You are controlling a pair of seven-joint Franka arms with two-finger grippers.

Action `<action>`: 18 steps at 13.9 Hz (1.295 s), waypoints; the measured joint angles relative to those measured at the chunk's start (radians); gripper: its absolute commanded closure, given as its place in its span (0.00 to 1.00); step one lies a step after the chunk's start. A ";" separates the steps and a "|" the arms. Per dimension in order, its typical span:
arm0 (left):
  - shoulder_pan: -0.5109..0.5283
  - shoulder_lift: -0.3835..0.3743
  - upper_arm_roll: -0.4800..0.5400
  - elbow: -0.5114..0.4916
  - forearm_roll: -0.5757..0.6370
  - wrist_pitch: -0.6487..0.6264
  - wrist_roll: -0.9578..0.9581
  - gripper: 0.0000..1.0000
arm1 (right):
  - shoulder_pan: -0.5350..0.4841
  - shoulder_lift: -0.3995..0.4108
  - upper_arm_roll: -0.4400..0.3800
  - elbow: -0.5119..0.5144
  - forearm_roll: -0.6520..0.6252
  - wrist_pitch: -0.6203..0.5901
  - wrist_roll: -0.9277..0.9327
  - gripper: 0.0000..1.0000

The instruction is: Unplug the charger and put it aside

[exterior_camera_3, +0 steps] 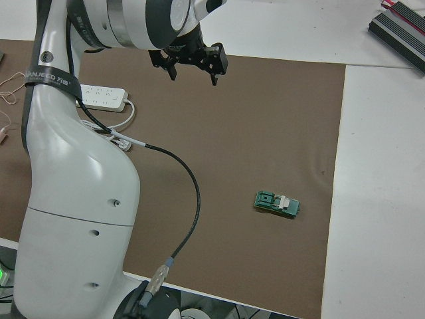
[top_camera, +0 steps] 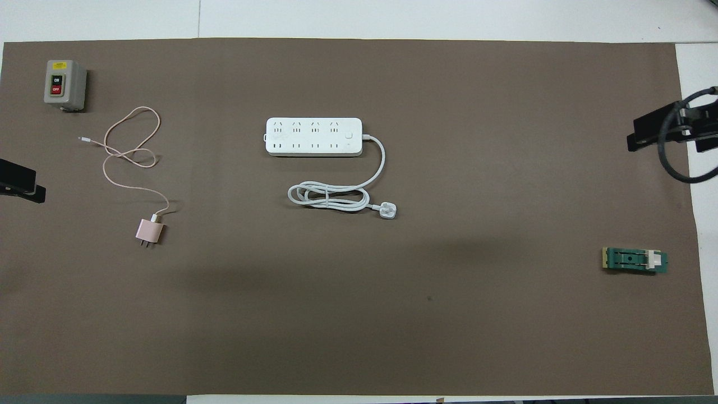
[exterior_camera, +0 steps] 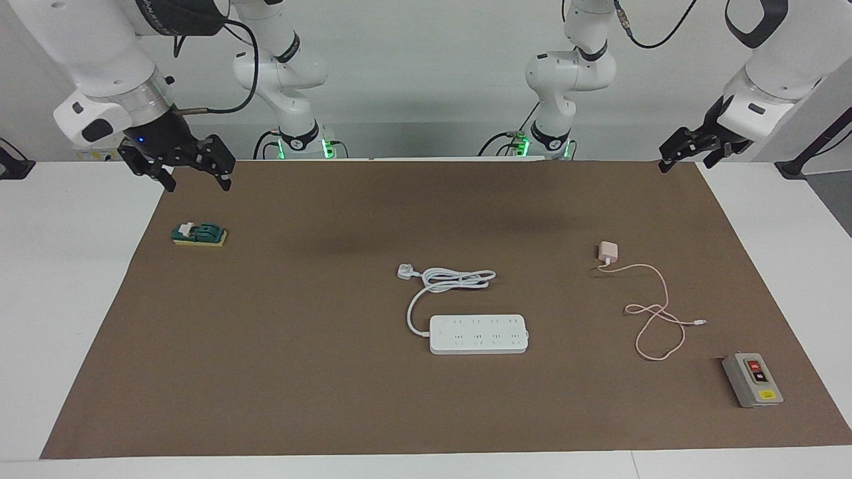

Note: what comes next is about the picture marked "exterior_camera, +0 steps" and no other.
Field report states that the pink charging cable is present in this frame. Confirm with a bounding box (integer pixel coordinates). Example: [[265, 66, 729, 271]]
[[596, 262, 708, 363]]

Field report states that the white power strip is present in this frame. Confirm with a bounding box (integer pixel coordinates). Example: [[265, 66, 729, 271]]
[[429, 314, 530, 355]]

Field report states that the black stand clamp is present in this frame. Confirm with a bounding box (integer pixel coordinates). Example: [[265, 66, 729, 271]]
[[0, 137, 36, 181], [775, 105, 852, 181]]

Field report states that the brown table mat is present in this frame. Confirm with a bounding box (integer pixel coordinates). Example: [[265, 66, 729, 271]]
[[40, 158, 852, 460]]

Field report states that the grey push button box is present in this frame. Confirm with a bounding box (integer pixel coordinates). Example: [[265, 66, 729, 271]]
[[722, 352, 784, 408]]

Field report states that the black base cable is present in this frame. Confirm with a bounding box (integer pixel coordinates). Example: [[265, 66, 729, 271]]
[[252, 129, 282, 160], [477, 100, 541, 158]]

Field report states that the green knife switch yellow base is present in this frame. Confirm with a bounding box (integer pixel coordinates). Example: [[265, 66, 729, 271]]
[[171, 222, 228, 247]]

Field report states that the white wall socket box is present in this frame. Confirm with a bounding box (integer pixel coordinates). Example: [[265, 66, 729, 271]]
[[72, 142, 128, 162]]

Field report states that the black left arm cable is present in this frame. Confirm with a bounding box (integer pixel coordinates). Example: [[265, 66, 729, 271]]
[[612, 0, 698, 49]]

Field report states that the white power strip cord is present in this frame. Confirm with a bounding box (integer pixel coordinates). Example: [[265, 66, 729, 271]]
[[397, 263, 498, 335]]

